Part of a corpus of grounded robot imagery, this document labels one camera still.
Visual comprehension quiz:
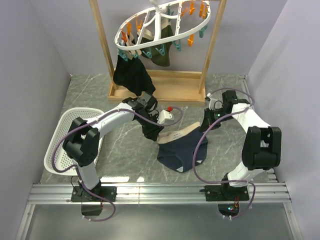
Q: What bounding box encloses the black hanging underwear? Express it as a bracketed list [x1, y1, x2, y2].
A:
[113, 49, 156, 97]

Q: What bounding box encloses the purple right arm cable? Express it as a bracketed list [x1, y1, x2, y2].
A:
[191, 87, 256, 220]

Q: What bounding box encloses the olive green hanging underwear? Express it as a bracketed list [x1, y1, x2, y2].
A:
[141, 18, 174, 67]

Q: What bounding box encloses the white oval clip hanger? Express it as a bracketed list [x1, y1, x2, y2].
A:
[114, 0, 212, 54]

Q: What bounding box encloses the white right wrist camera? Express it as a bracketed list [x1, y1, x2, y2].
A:
[205, 93, 219, 111]

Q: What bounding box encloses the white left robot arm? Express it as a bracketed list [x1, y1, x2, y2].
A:
[62, 92, 164, 201]

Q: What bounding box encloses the white perforated laundry basket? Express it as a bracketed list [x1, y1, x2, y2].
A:
[43, 107, 105, 176]

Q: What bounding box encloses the wooden drying rack frame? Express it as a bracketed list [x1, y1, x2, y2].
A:
[88, 0, 228, 103]

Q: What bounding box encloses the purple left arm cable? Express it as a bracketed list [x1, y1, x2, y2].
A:
[51, 106, 186, 222]

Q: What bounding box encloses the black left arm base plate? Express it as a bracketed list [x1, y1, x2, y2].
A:
[70, 186, 117, 203]

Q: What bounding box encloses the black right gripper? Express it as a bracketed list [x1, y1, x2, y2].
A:
[199, 107, 234, 133]

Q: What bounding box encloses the navy blue underwear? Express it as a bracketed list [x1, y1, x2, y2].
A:
[156, 121, 203, 173]

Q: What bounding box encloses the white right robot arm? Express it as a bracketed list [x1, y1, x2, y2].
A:
[200, 88, 282, 200]

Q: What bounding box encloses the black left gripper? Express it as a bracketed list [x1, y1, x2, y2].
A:
[137, 113, 165, 142]

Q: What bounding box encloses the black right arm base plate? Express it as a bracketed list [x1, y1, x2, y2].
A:
[199, 184, 250, 202]

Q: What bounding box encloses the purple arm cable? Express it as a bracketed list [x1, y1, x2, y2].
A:
[191, 87, 256, 220]
[51, 106, 186, 222]

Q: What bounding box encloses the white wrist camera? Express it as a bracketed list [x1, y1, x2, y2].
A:
[157, 106, 175, 125]
[205, 93, 219, 111]

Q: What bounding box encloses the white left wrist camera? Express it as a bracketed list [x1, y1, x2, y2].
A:
[157, 106, 175, 125]

